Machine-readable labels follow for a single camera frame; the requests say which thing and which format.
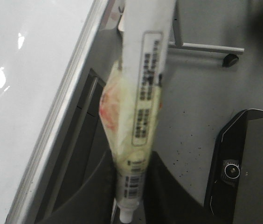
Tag white whiteboard with frame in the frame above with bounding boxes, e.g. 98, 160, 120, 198
0, 0, 125, 224

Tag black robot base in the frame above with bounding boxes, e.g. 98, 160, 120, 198
204, 109, 263, 224

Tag white black-ink whiteboard marker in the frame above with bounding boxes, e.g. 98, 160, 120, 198
99, 0, 176, 224

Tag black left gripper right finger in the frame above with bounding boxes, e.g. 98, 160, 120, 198
143, 151, 206, 224

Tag black stand caster wheel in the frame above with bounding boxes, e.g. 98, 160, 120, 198
222, 54, 239, 68

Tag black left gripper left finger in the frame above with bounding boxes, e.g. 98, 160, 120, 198
39, 150, 116, 224

